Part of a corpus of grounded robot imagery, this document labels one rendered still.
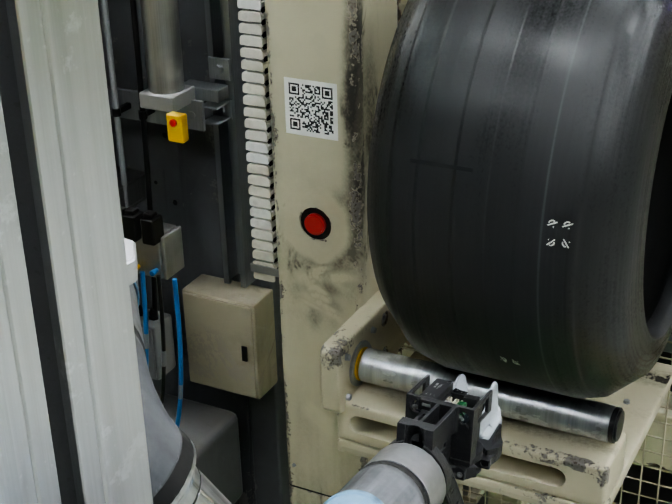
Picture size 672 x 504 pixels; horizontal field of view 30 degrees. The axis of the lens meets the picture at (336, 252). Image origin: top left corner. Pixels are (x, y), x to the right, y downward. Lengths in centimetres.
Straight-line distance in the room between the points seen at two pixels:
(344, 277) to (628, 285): 46
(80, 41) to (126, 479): 15
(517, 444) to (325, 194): 40
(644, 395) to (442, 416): 62
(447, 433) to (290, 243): 56
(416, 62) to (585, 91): 18
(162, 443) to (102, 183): 49
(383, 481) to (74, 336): 74
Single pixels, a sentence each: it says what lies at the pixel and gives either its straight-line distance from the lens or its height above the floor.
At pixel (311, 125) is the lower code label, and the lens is 160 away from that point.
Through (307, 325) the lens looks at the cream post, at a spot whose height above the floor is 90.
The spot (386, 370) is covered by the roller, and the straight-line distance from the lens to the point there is 161.
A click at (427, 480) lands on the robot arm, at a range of 114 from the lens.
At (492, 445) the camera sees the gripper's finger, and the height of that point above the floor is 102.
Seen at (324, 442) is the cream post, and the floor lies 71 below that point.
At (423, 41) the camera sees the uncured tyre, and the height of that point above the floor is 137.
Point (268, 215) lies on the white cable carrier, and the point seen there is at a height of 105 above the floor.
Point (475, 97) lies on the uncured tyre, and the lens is 130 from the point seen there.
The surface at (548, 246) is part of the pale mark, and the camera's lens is 129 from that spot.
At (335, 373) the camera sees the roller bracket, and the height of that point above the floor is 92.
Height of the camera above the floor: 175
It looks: 26 degrees down
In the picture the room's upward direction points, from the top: 2 degrees counter-clockwise
